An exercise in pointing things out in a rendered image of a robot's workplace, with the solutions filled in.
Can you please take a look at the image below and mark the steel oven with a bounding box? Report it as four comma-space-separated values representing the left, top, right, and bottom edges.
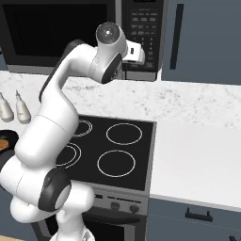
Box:
31, 184, 151, 241

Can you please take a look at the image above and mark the black oven knob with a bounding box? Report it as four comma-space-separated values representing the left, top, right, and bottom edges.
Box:
110, 201, 121, 212
129, 204, 140, 215

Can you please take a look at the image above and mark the black oven door handle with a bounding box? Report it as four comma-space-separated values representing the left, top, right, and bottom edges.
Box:
82, 212, 142, 226

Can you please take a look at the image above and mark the black drawer handle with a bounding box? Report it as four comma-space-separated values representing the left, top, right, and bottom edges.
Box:
185, 207, 214, 223

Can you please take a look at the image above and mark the blue-grey drawer front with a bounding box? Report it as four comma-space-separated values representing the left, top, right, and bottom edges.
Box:
146, 197, 241, 233

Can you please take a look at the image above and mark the black hob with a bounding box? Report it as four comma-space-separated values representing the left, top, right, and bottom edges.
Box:
55, 114, 158, 193

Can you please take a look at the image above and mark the blue-grey wall cupboard door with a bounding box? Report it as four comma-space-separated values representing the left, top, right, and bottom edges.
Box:
160, 0, 241, 87

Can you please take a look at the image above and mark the dark long cupboard handle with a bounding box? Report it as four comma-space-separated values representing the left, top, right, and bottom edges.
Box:
169, 3, 185, 71

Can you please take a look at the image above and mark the black microwave door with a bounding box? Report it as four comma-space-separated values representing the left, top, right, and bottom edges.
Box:
0, 0, 122, 75

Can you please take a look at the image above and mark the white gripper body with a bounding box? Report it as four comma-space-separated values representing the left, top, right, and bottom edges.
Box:
121, 46, 147, 66

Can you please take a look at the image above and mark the black and steel microwave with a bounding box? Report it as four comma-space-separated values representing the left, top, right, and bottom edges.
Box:
0, 0, 169, 83

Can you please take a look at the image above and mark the blue-grey base cupboard door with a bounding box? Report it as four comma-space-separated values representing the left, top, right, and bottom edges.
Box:
145, 214, 241, 241

